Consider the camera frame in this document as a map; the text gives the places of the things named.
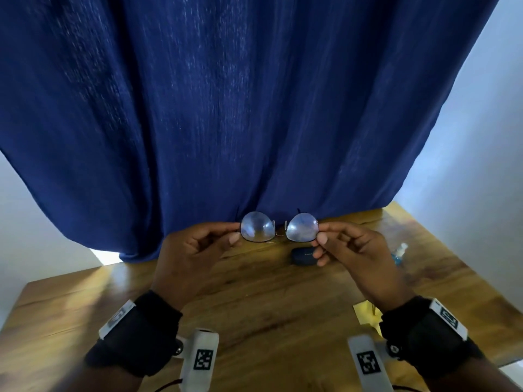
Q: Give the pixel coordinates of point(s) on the person's right hand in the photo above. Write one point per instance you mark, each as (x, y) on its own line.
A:
(367, 265)

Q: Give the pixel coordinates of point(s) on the person's left hand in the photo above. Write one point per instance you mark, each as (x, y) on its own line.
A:
(184, 265)

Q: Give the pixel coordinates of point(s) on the blue spray bottle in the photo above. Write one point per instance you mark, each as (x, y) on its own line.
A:
(398, 257)

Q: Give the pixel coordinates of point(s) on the yellow cleaning cloth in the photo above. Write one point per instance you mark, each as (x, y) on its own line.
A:
(365, 314)

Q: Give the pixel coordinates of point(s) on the dark blue glasses case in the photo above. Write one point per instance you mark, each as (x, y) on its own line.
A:
(303, 257)

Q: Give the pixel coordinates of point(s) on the round black-framed eyeglasses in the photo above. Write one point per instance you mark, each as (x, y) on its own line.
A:
(257, 226)

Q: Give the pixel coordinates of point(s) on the person's left forearm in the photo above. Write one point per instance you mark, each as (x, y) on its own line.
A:
(102, 381)

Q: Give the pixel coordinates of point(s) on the person's right forearm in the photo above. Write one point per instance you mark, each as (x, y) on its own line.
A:
(478, 379)

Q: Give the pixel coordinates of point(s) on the black left wristband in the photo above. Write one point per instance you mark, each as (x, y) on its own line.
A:
(143, 338)

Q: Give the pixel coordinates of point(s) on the black wristband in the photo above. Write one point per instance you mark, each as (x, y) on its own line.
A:
(425, 342)
(143, 338)

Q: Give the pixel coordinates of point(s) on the white left wristband marker tag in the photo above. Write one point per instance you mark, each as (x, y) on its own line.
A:
(116, 320)

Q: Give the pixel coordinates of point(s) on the white wristband marker tag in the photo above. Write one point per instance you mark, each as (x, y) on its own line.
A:
(449, 320)
(116, 320)

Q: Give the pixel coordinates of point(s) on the black right wristband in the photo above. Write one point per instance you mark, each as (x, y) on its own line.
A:
(425, 342)

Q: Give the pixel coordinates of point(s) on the white right wristband marker tag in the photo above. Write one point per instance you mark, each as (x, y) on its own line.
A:
(449, 320)

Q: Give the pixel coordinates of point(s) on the blue curtain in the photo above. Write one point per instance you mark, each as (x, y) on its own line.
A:
(245, 97)

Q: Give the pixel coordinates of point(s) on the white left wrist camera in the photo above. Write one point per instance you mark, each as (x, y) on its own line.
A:
(202, 342)

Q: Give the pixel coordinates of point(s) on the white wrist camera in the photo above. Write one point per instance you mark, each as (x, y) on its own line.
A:
(202, 342)
(367, 351)

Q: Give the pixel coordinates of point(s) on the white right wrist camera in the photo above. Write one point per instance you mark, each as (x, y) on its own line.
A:
(367, 351)

